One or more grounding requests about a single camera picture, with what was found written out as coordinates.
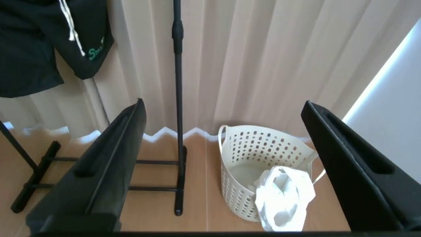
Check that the white laundry basket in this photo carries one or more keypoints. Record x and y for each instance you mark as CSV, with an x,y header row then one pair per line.
x,y
237,184

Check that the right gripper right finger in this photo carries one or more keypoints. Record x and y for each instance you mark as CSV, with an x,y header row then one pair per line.
x,y
358,191

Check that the beige curtain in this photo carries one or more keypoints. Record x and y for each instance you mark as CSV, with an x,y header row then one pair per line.
x,y
263,49

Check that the black clothes rack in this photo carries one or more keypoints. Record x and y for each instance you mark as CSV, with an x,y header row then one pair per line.
x,y
178,98

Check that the white garment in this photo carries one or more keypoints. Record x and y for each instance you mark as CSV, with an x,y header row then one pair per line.
x,y
286,197

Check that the black shorts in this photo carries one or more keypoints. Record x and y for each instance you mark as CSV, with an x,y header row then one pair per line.
x,y
26,49

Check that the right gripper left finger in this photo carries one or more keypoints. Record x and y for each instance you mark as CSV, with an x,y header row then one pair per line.
x,y
72,197

